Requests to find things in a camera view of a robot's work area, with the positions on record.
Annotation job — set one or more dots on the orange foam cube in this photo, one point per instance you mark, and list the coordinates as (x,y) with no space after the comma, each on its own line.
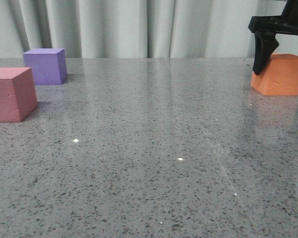
(279,77)

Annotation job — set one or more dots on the purple foam cube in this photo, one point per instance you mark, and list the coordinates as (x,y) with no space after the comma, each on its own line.
(48,65)

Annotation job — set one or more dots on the pink foam cube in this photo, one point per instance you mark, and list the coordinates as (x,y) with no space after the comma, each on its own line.
(17,93)

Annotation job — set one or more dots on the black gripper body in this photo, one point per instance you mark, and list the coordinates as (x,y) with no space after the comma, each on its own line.
(286,23)

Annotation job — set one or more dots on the grey-green pleated curtain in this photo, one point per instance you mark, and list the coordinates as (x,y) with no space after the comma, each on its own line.
(132,28)

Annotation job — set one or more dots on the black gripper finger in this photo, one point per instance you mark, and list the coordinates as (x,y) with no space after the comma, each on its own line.
(265,44)

